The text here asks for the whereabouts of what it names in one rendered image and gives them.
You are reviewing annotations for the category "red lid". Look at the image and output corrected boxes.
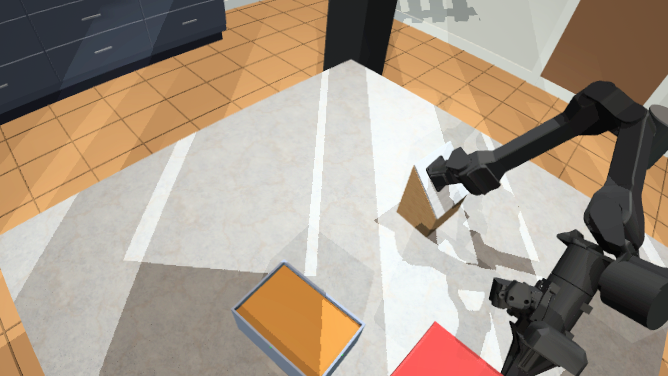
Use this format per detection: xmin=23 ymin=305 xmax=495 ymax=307
xmin=390 ymin=321 xmax=503 ymax=376

